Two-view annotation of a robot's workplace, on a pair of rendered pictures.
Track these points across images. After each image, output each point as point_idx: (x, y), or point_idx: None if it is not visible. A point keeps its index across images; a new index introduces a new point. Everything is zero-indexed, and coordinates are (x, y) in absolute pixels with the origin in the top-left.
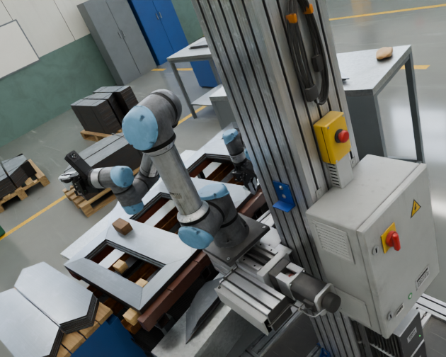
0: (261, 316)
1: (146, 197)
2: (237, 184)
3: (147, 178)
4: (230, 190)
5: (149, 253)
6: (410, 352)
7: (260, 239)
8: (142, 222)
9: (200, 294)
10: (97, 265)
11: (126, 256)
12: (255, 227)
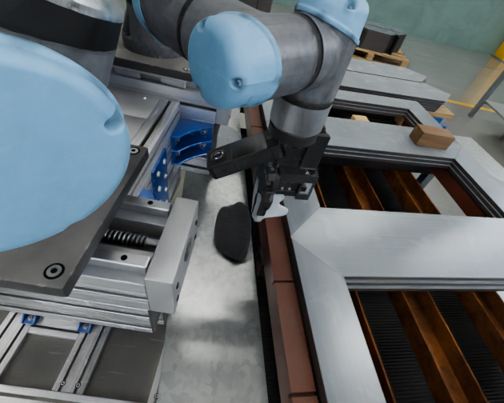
0: None
1: None
2: (436, 374)
3: None
4: (359, 253)
5: (330, 119)
6: None
7: (131, 97)
8: (447, 189)
9: (233, 137)
10: (376, 103)
11: None
12: (116, 49)
